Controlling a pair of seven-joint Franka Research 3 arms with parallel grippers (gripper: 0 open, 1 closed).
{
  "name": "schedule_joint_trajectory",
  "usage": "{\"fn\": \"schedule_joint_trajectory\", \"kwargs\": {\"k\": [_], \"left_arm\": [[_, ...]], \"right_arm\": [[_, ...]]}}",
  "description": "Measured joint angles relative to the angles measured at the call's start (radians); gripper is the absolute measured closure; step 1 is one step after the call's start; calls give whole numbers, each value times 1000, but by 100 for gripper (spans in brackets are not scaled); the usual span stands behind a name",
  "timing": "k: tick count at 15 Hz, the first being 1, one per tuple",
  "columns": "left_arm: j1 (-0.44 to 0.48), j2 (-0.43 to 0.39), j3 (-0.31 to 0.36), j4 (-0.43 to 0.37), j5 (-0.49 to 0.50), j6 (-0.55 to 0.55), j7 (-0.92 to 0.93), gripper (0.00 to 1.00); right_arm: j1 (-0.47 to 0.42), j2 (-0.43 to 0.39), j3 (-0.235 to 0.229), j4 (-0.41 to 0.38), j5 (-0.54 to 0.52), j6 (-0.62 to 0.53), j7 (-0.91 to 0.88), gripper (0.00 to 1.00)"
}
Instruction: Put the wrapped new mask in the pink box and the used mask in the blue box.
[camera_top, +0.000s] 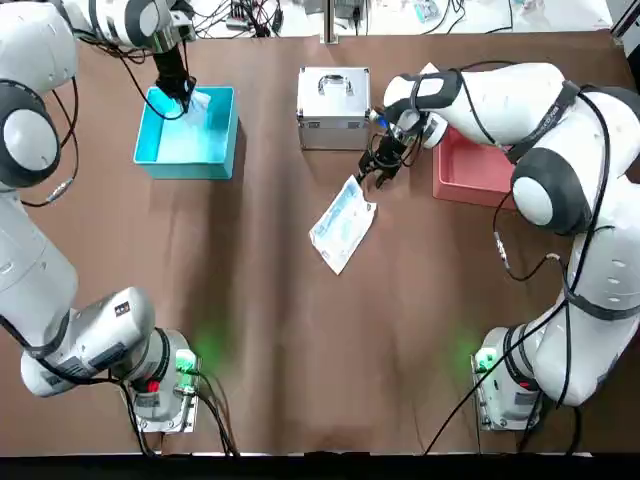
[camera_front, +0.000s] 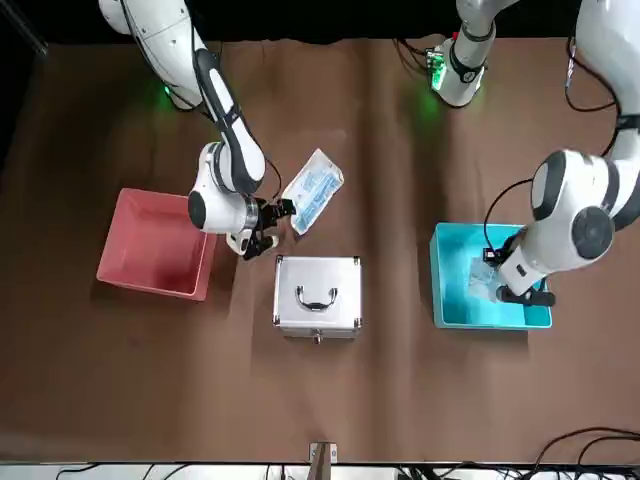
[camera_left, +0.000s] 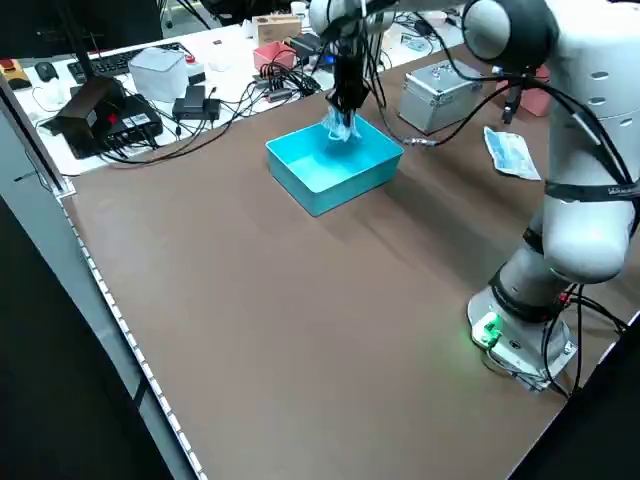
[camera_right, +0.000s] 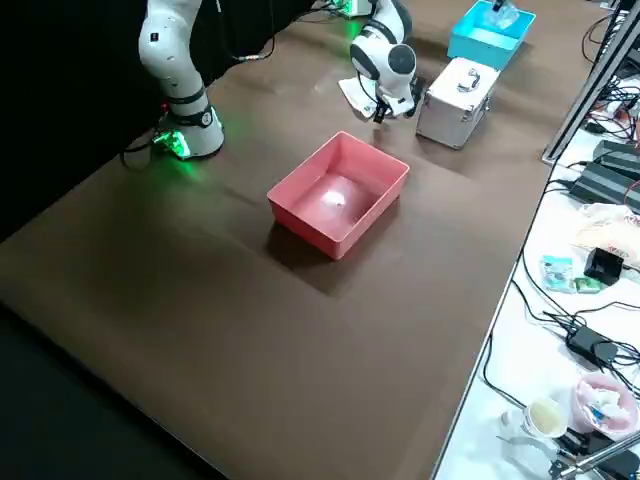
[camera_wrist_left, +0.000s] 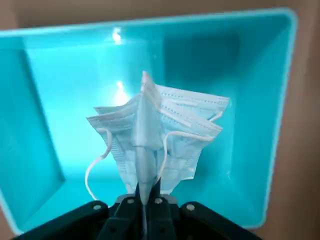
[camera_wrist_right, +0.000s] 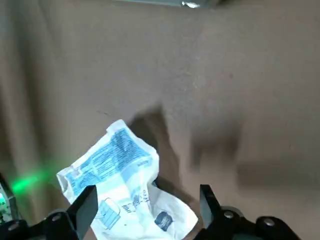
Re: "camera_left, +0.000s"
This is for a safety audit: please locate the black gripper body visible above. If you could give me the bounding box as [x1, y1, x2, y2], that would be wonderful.
[331, 51, 373, 104]

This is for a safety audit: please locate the used blue mask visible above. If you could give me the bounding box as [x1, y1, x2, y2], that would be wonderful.
[321, 105, 362, 146]

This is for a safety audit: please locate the new mask packet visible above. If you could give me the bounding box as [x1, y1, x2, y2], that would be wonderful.
[482, 125, 543, 182]

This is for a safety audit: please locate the brown cardboard box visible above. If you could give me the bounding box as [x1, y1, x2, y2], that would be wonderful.
[251, 14, 303, 44]

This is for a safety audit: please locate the blue plastic box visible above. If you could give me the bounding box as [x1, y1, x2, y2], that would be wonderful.
[264, 119, 405, 219]

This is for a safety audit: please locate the pink plastic box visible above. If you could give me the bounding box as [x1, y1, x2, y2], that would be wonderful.
[494, 64, 552, 119]

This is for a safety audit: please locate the white cube box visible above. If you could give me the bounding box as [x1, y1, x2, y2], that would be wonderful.
[128, 47, 189, 104]

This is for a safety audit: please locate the dark folded box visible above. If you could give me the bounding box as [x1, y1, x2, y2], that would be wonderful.
[39, 77, 126, 135]

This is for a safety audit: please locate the small black device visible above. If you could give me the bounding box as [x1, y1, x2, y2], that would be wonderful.
[289, 33, 322, 57]

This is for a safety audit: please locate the black usb hub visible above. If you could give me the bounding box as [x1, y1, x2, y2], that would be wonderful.
[252, 72, 296, 102]

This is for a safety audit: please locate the silver metal case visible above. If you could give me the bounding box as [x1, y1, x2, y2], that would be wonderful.
[398, 59, 484, 135]

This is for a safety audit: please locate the small pink bin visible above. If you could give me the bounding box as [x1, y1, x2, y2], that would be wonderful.
[252, 41, 297, 76]

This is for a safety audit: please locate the white side desk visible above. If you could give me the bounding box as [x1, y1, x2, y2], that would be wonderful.
[9, 12, 466, 177]

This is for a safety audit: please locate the black power adapter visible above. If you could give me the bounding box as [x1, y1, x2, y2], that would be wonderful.
[172, 84, 222, 123]

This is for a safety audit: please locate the black keyboard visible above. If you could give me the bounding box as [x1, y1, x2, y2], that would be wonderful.
[67, 47, 151, 84]

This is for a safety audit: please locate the black monitor stand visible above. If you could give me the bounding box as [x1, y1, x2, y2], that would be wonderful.
[57, 0, 97, 81]

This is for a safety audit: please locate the black monitor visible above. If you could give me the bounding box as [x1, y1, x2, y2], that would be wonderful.
[0, 0, 164, 59]

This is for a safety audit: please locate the white crumpled tissue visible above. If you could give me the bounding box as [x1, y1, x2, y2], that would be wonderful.
[33, 82, 69, 109]

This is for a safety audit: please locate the black computer mouse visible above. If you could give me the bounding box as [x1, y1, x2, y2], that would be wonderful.
[34, 60, 60, 84]

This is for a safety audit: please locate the yellow emergency stop button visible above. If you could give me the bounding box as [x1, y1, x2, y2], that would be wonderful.
[0, 58, 31, 91]

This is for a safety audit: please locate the cable with silver connector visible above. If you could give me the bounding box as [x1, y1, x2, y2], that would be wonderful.
[367, 59, 506, 149]

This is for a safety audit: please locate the black cable with plug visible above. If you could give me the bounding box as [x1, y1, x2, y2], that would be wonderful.
[502, 74, 524, 125]

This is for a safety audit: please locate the black network switch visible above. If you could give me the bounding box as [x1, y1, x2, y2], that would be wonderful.
[69, 94, 164, 160]

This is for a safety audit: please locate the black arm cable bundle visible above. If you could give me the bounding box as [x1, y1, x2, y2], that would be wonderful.
[492, 64, 640, 189]

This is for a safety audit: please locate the black base cable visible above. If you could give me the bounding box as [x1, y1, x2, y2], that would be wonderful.
[542, 284, 631, 399]

